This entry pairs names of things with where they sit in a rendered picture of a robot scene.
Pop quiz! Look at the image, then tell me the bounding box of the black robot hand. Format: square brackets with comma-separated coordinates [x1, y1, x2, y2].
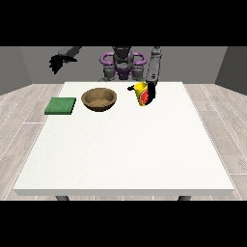
[126, 80, 157, 106]
[48, 54, 78, 75]

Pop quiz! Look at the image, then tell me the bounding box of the yellow cup with melon print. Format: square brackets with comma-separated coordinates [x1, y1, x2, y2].
[133, 81, 150, 107]

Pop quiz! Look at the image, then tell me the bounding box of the green square pad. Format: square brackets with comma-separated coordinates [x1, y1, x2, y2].
[43, 96, 77, 116]

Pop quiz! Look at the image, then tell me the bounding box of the brown wooden bowl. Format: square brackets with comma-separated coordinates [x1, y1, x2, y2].
[80, 87, 118, 113]

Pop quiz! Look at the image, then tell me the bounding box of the grey purple-ringed robot trunk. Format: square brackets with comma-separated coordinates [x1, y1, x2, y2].
[98, 46, 149, 83]

